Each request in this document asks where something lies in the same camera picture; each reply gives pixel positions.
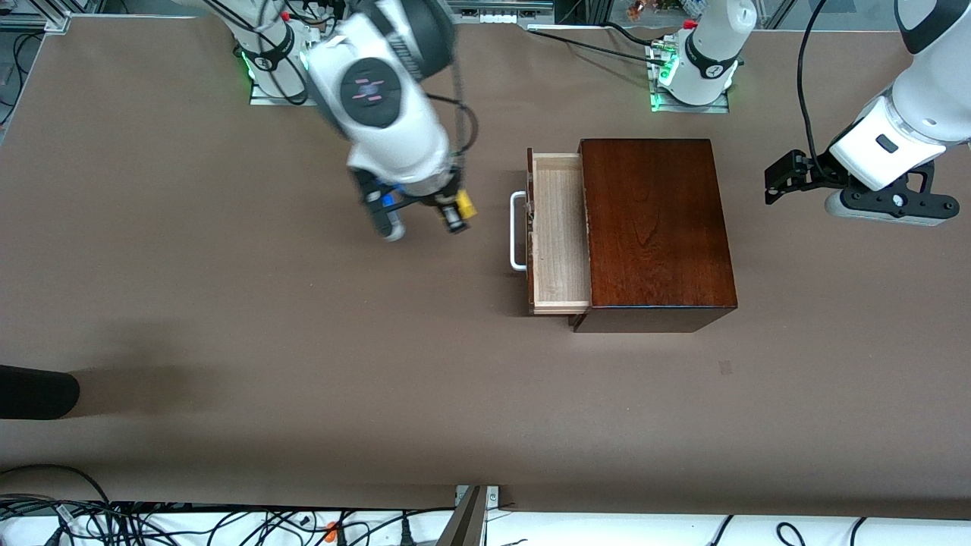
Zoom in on tangled black cable bundle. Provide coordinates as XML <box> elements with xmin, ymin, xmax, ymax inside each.
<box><xmin>0</xmin><ymin>464</ymin><xmax>456</xmax><ymax>546</ymax></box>

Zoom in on wooden drawer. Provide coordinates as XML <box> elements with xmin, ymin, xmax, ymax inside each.
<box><xmin>527</xmin><ymin>148</ymin><xmax>594</xmax><ymax>315</ymax></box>

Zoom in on dark brown wooden cabinet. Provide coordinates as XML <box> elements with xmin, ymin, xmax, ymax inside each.
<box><xmin>569</xmin><ymin>138</ymin><xmax>738</xmax><ymax>333</ymax></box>

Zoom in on white metal drawer handle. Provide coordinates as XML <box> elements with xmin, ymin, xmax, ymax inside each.
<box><xmin>510</xmin><ymin>191</ymin><xmax>530</xmax><ymax>272</ymax></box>

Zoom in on black cylinder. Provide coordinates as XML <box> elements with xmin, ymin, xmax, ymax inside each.
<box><xmin>0</xmin><ymin>364</ymin><xmax>80</xmax><ymax>420</ymax></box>

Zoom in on white power strip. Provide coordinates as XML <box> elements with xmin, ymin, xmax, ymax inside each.
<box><xmin>444</xmin><ymin>8</ymin><xmax>555</xmax><ymax>25</ymax></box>

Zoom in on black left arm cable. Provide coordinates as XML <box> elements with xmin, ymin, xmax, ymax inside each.
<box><xmin>797</xmin><ymin>0</ymin><xmax>831</xmax><ymax>171</ymax></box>

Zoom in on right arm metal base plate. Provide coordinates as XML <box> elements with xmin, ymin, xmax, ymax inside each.
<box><xmin>249</xmin><ymin>49</ymin><xmax>328</xmax><ymax>107</ymax></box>

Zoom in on black cable on table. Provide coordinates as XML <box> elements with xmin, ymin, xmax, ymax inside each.
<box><xmin>527</xmin><ymin>23</ymin><xmax>668</xmax><ymax>67</ymax></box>

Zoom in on silver post bracket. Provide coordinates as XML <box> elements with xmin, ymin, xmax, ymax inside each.
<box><xmin>455</xmin><ymin>485</ymin><xmax>500</xmax><ymax>510</ymax></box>

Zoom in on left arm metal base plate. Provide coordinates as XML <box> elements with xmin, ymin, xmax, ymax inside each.
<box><xmin>649</xmin><ymin>45</ymin><xmax>731</xmax><ymax>115</ymax></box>

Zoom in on dark metal post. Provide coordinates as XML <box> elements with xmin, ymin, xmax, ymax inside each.
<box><xmin>438</xmin><ymin>485</ymin><xmax>486</xmax><ymax>546</ymax></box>

